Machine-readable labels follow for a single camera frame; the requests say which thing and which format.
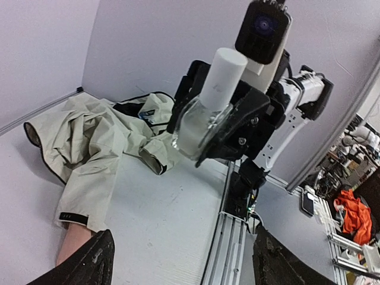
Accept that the mannequin hand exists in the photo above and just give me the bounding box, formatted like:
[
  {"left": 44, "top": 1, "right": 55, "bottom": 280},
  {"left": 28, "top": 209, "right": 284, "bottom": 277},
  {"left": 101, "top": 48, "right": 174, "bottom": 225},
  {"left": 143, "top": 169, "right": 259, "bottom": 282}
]
[{"left": 56, "top": 223, "right": 93, "bottom": 266}]

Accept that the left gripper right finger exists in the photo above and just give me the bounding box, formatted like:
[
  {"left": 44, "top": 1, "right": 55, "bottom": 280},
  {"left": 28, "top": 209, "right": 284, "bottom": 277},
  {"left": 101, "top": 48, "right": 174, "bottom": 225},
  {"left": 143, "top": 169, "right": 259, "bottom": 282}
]
[{"left": 252, "top": 223, "right": 334, "bottom": 285}]

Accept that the clear nail polish bottle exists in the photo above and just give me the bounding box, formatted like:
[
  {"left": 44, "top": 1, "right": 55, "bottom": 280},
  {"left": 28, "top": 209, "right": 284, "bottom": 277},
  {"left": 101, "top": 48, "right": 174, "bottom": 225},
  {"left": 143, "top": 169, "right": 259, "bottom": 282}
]
[{"left": 172, "top": 97, "right": 233, "bottom": 161}]

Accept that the aluminium front rail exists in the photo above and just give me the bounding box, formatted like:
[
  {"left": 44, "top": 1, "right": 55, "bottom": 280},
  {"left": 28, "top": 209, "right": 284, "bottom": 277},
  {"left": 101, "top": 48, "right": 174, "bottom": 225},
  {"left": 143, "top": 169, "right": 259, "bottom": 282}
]
[{"left": 201, "top": 163, "right": 257, "bottom": 284}]

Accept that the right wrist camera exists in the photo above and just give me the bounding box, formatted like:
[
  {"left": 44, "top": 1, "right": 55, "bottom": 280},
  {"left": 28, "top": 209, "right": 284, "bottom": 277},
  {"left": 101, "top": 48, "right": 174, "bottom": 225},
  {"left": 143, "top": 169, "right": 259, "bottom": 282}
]
[{"left": 234, "top": 1, "right": 292, "bottom": 93}]

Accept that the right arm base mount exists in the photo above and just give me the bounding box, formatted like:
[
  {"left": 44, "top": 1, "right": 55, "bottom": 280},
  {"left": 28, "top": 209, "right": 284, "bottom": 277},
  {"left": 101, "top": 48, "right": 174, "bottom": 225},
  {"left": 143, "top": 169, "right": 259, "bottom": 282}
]
[{"left": 225, "top": 159, "right": 268, "bottom": 219}]

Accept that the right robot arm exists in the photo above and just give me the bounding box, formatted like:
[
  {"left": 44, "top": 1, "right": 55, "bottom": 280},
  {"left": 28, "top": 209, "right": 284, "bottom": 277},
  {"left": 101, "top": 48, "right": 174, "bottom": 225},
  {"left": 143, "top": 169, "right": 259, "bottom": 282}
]
[{"left": 167, "top": 60, "right": 333, "bottom": 219}]

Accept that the white nail polish cap brush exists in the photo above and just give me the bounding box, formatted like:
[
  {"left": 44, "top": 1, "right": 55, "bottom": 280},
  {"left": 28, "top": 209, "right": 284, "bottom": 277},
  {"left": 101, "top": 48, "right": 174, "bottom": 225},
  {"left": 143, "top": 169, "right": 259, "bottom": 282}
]
[{"left": 199, "top": 47, "right": 248, "bottom": 112}]

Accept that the beige jacket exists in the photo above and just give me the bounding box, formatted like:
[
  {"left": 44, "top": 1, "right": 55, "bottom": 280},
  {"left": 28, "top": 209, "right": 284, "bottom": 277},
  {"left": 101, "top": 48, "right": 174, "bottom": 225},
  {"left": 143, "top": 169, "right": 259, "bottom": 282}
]
[{"left": 24, "top": 92, "right": 180, "bottom": 232}]

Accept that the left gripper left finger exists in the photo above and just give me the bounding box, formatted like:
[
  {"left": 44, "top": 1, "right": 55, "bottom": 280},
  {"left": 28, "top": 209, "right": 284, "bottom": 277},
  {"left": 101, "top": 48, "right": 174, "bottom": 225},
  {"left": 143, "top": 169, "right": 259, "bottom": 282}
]
[{"left": 29, "top": 229, "right": 115, "bottom": 285}]

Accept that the orange cloth in background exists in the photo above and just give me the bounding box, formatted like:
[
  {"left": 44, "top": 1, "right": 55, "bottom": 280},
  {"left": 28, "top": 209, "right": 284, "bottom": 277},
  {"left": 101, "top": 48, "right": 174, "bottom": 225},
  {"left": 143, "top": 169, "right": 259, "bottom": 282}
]
[{"left": 334, "top": 189, "right": 372, "bottom": 245}]

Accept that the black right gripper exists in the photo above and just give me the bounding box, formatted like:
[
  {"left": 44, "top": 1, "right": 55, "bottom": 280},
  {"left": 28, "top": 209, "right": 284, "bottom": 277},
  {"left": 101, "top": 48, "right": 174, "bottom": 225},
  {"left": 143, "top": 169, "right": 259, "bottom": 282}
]
[{"left": 166, "top": 59, "right": 287, "bottom": 167}]

